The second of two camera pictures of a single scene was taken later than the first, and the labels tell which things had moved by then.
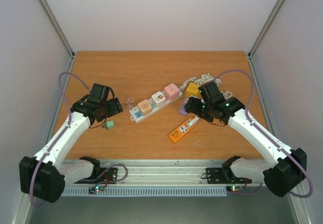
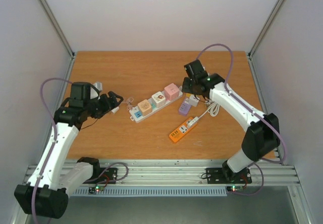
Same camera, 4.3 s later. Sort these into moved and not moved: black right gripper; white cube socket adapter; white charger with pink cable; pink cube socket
Moved: black right gripper
Not moved: pink cube socket; white cube socket adapter; white charger with pink cable
